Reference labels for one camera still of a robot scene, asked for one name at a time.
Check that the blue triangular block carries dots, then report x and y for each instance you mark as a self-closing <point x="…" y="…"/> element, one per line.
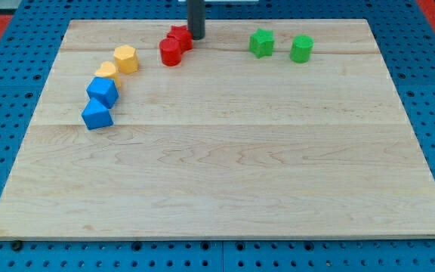
<point x="96" y="115"/>

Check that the blue cube block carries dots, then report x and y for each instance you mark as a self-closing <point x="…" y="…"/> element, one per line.
<point x="104" y="90"/>

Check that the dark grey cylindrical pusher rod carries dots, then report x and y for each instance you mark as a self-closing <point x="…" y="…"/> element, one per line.
<point x="196" y="18"/>

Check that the yellow hexagon block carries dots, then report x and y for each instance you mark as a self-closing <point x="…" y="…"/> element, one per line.
<point x="126" y="59"/>

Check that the red star block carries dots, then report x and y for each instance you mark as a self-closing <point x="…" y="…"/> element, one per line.
<point x="183" y="36"/>

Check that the red cylinder block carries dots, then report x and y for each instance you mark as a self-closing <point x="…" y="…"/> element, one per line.
<point x="170" y="51"/>

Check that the green cylinder block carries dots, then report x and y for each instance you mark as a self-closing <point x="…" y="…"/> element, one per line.
<point x="301" y="49"/>

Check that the light wooden board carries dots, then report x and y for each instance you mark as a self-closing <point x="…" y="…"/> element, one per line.
<point x="223" y="146"/>

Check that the green star block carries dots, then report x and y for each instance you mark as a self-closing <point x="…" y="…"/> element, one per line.
<point x="261" y="43"/>

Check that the yellow heart block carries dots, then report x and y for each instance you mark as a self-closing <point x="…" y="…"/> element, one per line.
<point x="108" y="70"/>

